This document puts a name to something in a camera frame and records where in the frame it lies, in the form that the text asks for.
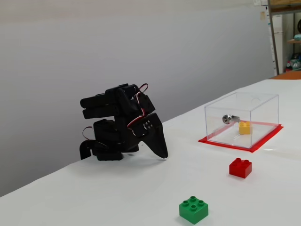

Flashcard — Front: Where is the transparent plastic box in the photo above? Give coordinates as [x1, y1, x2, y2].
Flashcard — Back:
[204, 91, 279, 149]

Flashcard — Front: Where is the white cabinet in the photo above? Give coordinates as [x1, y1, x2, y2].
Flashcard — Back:
[268, 14, 287, 74]

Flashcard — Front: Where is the silver metal cam lock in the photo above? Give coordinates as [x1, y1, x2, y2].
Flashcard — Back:
[222, 114, 240, 125]

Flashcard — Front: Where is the green lego brick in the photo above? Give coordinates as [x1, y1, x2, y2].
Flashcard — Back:
[178, 195, 209, 225]

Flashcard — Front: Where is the red base mat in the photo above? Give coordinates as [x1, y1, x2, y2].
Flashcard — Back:
[198, 120, 284, 153]

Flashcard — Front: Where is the orange table surface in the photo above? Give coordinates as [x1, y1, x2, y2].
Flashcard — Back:
[270, 70, 301, 81]

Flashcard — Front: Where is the red lego brick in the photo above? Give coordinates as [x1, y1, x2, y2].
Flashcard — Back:
[229, 158, 253, 179]

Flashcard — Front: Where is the yellow lego brick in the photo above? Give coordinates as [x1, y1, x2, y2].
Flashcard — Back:
[238, 121, 252, 135]

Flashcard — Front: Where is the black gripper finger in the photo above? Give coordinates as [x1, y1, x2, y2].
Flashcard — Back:
[151, 113, 169, 159]
[143, 119, 166, 158]

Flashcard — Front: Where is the black table clamp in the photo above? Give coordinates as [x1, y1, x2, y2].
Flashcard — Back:
[79, 140, 95, 161]

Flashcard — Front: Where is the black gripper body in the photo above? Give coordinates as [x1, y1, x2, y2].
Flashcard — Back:
[131, 113, 155, 140]

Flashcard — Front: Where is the metal shelf rack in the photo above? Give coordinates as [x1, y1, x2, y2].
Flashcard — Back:
[267, 0, 301, 76]

